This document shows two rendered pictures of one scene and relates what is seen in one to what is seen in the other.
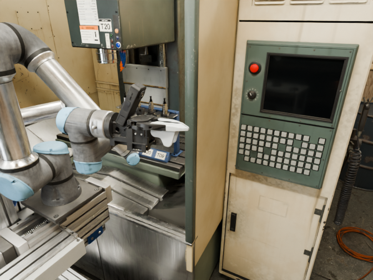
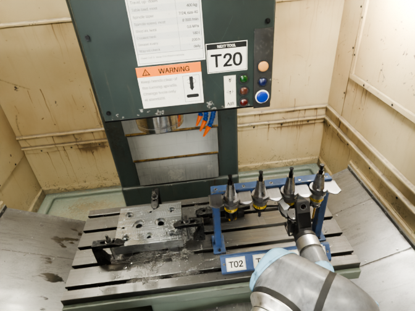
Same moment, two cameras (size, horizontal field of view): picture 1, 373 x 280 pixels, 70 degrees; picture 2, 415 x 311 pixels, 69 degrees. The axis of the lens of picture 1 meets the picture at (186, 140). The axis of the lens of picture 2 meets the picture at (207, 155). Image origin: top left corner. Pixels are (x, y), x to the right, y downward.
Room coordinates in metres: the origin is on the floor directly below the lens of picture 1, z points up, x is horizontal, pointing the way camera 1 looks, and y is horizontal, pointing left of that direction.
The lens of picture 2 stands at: (1.17, 0.92, 1.98)
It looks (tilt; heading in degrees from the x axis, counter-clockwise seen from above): 34 degrees down; 330
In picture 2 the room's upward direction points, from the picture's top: 5 degrees counter-clockwise
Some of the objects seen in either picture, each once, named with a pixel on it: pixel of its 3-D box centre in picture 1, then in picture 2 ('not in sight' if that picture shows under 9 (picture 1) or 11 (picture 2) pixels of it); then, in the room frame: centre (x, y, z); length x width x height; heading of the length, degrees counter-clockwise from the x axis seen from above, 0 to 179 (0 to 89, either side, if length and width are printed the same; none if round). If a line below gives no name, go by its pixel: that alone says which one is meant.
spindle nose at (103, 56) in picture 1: (107, 53); (157, 107); (2.05, 0.59, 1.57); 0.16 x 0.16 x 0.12
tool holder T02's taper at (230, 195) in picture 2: not in sight; (230, 190); (1.86, 0.44, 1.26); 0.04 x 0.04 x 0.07
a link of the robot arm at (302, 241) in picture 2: not in sight; (309, 245); (1.57, 0.34, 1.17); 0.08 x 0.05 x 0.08; 63
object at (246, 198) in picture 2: not in sight; (245, 197); (1.83, 0.39, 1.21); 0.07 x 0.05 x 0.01; 153
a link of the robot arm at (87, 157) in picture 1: (90, 151); not in sight; (0.70, 0.29, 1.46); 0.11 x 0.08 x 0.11; 164
